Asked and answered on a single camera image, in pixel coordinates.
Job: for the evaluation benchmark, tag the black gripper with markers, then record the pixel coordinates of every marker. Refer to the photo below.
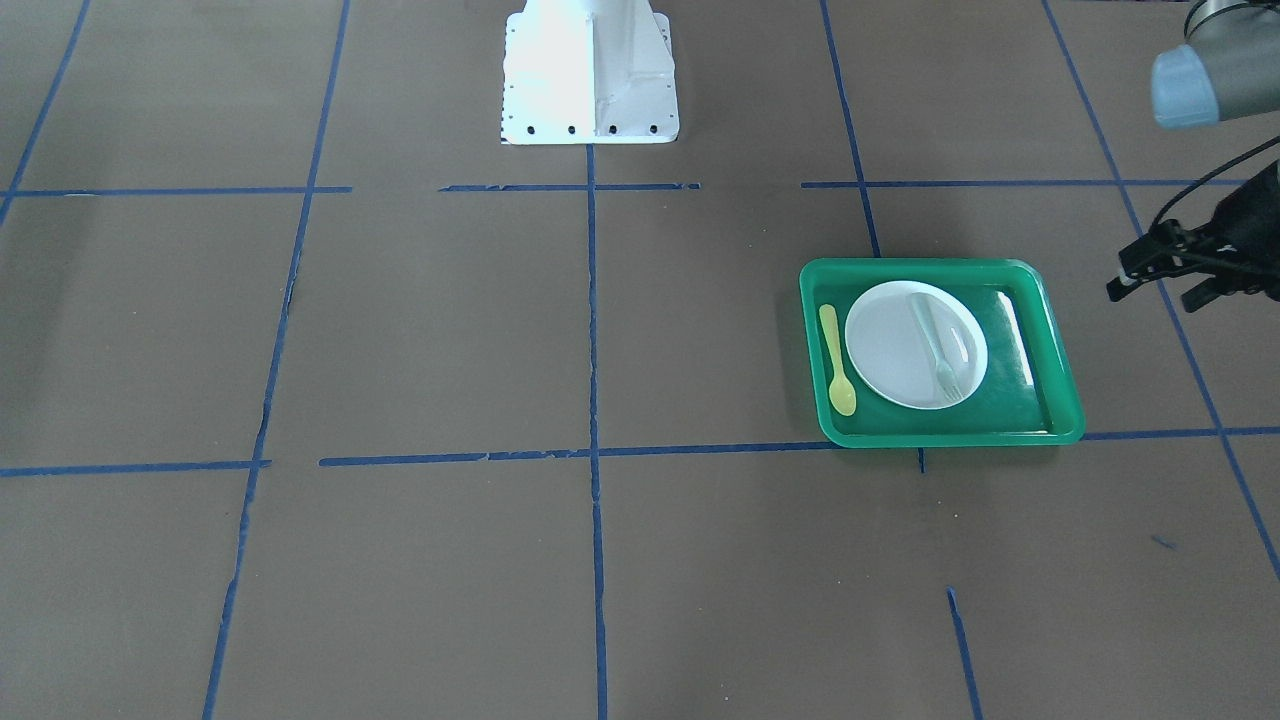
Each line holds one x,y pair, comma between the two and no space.
1252,232

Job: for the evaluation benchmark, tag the pale green plastic fork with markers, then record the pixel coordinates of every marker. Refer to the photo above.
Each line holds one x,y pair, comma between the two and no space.
943,372

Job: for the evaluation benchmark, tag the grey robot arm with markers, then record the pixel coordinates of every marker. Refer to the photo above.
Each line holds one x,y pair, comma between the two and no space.
1226,68

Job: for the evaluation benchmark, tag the green plastic tray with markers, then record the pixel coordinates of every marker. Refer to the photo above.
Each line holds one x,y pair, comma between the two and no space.
1029,397

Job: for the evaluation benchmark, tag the white round plate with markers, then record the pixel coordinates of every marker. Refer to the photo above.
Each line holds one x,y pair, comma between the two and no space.
888,351

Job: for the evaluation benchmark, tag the yellow plastic spoon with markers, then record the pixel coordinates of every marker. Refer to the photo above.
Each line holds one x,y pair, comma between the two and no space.
841,394

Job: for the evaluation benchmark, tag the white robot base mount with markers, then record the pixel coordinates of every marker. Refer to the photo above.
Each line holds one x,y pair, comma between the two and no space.
588,73

